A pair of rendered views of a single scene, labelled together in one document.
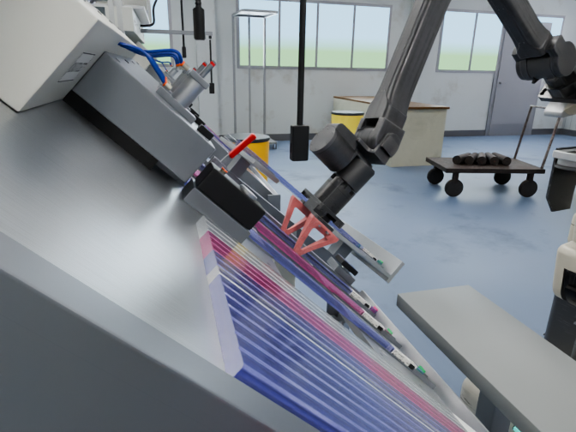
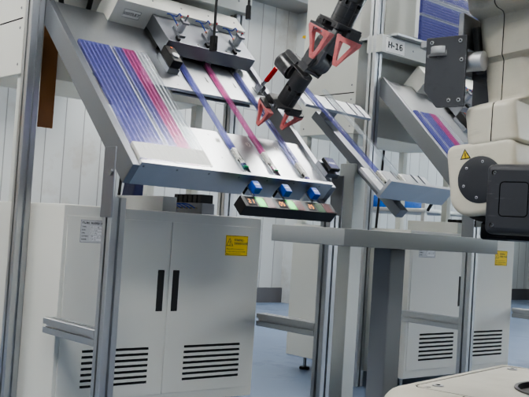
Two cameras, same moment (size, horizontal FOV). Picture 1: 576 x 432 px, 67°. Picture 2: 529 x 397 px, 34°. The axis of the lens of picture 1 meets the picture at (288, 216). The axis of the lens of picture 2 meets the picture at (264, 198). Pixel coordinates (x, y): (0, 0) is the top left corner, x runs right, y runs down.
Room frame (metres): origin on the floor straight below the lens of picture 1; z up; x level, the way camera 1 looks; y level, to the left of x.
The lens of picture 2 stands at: (-0.39, -2.34, 0.58)
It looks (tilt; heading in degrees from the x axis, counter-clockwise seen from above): 2 degrees up; 64
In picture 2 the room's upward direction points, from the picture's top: 4 degrees clockwise
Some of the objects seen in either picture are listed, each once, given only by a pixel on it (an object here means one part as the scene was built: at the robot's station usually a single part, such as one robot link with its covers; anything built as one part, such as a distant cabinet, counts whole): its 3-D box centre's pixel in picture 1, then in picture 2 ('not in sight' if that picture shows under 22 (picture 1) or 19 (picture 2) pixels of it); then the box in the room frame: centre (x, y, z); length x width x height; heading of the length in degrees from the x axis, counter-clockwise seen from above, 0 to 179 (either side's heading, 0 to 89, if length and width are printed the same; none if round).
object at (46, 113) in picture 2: not in sight; (49, 70); (0.15, 0.29, 1.02); 0.06 x 0.01 x 0.35; 15
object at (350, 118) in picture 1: (345, 138); not in sight; (5.93, -0.76, 0.35); 0.45 x 0.44 x 0.69; 14
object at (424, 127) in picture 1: (381, 126); not in sight; (6.89, -1.43, 0.39); 2.30 x 0.75 x 0.79; 16
